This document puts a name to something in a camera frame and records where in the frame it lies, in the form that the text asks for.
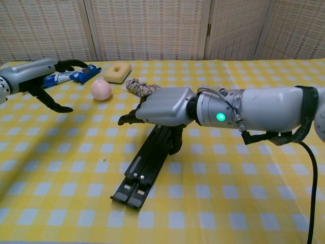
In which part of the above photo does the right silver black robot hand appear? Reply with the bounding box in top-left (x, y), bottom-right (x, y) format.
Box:
top-left (118, 86), bottom-right (198, 156)

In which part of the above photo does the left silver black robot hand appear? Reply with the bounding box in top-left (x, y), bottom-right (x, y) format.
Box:
top-left (0, 58), bottom-right (88, 114)

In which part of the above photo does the black folding laptop stand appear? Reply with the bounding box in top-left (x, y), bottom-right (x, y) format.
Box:
top-left (110, 124), bottom-right (176, 209)

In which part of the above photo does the yellow white checkered tablecloth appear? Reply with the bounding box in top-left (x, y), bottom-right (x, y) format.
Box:
top-left (0, 58), bottom-right (325, 244)

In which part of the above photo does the woven bamboo screen panel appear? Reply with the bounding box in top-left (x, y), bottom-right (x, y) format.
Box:
top-left (204, 0), bottom-right (271, 61)
top-left (255, 0), bottom-right (325, 60)
top-left (0, 0), bottom-right (99, 64)
top-left (85, 0), bottom-right (211, 62)

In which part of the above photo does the blue cookie packet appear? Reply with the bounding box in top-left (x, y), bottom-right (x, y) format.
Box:
top-left (69, 65), bottom-right (102, 84)

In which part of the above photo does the yellow sponge with hole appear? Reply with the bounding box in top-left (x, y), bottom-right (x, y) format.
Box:
top-left (103, 63), bottom-right (133, 85)

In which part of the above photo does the pink ball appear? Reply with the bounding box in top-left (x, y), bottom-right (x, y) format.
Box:
top-left (90, 79), bottom-right (112, 101)

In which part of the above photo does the bundled white black rope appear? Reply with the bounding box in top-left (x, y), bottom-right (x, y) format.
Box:
top-left (125, 78), bottom-right (163, 99)

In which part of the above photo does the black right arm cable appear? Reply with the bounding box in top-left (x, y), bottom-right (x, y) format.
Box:
top-left (241, 127), bottom-right (318, 244)

